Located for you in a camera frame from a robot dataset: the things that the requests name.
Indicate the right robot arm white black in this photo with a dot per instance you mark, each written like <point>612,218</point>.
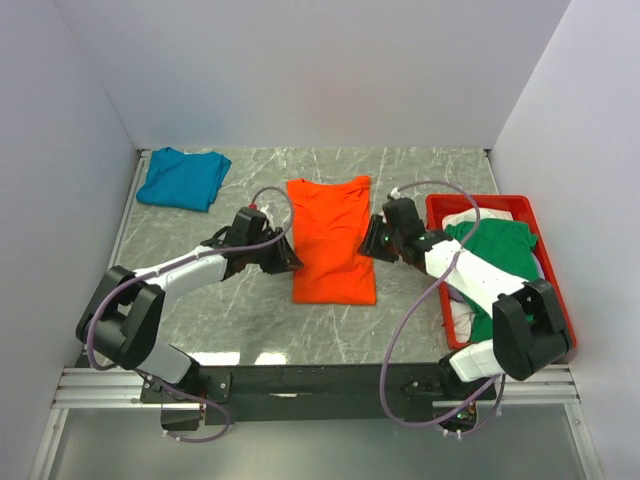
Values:
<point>529,327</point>

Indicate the white t shirt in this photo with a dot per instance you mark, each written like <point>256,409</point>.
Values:
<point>470,215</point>

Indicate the green t shirt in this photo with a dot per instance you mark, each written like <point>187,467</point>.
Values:
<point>508,245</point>

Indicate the lavender t shirt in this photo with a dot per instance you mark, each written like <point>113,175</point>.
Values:
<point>544,270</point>

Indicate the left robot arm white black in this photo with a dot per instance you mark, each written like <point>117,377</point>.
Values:
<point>121,321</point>

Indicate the orange t shirt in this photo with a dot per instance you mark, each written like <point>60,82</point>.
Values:
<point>329,225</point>

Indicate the aluminium frame rail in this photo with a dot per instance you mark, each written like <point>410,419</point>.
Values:
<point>83,389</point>

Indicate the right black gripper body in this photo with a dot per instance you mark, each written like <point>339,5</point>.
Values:
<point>389,250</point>

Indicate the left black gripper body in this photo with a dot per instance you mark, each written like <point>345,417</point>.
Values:
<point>272,258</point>

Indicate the folded blue t shirt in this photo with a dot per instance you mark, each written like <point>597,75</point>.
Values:
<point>188,181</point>

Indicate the black base beam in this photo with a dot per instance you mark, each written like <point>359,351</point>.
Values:
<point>329,392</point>

